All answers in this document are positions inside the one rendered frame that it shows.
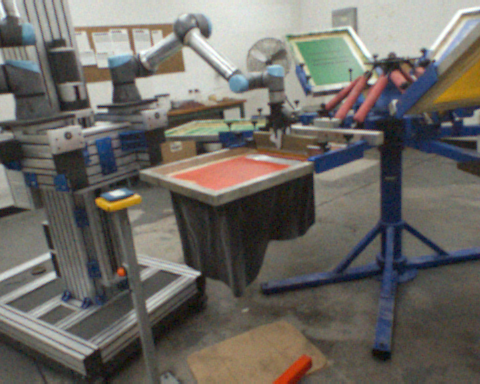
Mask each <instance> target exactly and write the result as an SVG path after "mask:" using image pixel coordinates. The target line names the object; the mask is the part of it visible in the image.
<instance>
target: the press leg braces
mask: <svg viewBox="0 0 480 384"><path fill-rule="evenodd" d="M404 230H407V232H409V233H410V234H412V235H413V236H414V237H416V238H417V239H419V240H420V241H421V242H423V243H424V244H426V246H427V247H430V248H431V249H432V250H433V251H435V252H436V253H434V254H432V255H434V256H435V257H436V258H437V259H443V258H448V257H452V256H454V255H453V254H451V253H450V252H445V251H444V250H443V249H442V248H440V247H439V246H437V245H436V244H435V243H433V242H432V241H430V239H429V238H426V237H425V236H424V235H423V234H421V233H420V232H419V231H417V230H416V229H414V228H413V227H412V226H410V225H409V224H408V223H407V222H405V221H404ZM379 233H381V225H380V224H379V223H377V224H376V225H375V226H374V227H373V228H372V229H371V230H370V231H369V232H368V233H367V234H366V236H365V237H364V238H363V239H362V240H361V241H360V242H359V243H358V244H357V245H356V246H355V248H354V249H352V250H351V252H350V253H348V254H347V256H346V257H344V258H343V261H341V262H340V263H339V265H337V266H336V267H335V269H333V270H330V271H328V273H330V274H331V277H335V276H340V275H344V274H348V271H347V270H346V269H347V268H348V266H349V265H351V264H352V261H354V260H355V259H356V257H358V256H359V255H360V253H362V252H363V251H364V249H365V248H366V247H367V246H368V245H369V244H370V243H371V242H372V241H373V240H374V239H375V238H376V237H377V235H378V234H379ZM393 259H394V227H389V226H387V227H386V266H385V279H384V287H382V290H381V295H380V297H381V298H389V299H394V292H395V287H392V275H393Z"/></svg>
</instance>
